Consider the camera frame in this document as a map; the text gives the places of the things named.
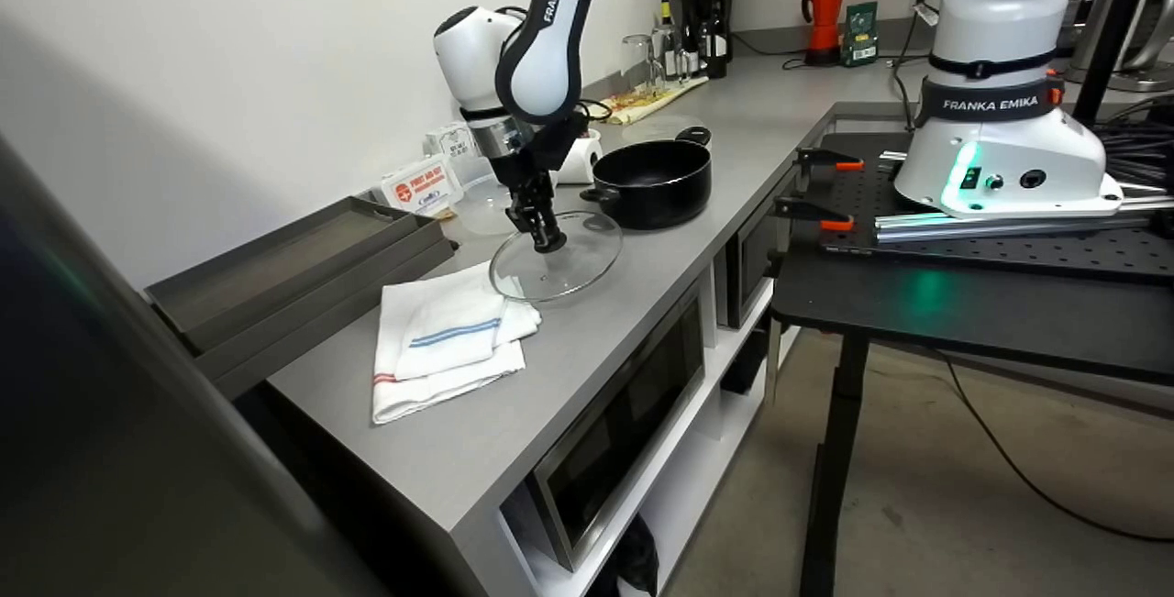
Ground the clear plastic container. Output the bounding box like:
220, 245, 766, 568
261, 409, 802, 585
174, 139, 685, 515
453, 173, 516, 237

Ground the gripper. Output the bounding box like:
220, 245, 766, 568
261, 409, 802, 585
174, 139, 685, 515
493, 144, 569, 255

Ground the white towel with red stripe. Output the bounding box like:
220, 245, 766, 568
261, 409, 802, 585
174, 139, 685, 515
371, 261, 528, 426

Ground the white towel with blue stripe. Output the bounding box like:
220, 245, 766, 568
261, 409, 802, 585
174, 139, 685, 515
394, 287, 543, 383

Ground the bundle of black cables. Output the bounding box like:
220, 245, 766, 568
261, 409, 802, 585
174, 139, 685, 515
1090, 94, 1174, 190

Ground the green coffee bag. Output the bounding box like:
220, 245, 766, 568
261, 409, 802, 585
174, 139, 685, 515
840, 0, 880, 69

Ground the patterned placemat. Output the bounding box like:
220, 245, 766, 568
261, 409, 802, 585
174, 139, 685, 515
600, 75, 710, 127

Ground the microwave door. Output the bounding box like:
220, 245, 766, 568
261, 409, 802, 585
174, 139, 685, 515
532, 285, 707, 572

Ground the black coffee maker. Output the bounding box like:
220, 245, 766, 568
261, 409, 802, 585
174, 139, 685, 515
678, 0, 736, 81

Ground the glass pot lid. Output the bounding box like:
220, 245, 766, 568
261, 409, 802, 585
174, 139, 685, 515
489, 210, 625, 305

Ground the wine glass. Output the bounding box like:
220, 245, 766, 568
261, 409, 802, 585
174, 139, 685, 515
621, 32, 669, 95

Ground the dark bottle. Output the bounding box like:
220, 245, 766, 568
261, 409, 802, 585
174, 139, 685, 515
654, 0, 687, 83

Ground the black bag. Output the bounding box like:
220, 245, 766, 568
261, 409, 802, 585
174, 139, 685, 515
587, 514, 661, 597

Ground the black cable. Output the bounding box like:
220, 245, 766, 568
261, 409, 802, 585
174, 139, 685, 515
931, 348, 1174, 545
888, 0, 929, 132

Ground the black and orange clamp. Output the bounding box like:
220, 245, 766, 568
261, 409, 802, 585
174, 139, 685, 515
792, 147, 866, 174
772, 195, 857, 234

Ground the white first aid box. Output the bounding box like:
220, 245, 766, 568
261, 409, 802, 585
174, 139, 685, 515
380, 153, 465, 218

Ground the white paper towel roll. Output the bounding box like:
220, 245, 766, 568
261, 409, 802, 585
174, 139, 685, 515
554, 127, 604, 186

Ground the small microwave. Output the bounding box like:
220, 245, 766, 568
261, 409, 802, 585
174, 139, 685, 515
714, 177, 797, 331

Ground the stack of grey trays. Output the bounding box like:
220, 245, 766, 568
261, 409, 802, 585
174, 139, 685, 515
143, 195, 458, 402

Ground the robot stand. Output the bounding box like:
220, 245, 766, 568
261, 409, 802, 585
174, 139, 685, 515
769, 102, 1174, 597

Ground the black cooking pot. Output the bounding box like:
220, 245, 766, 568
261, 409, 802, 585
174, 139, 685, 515
580, 126, 714, 232

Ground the red moka pot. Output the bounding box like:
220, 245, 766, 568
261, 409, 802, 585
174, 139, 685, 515
801, 0, 846, 67

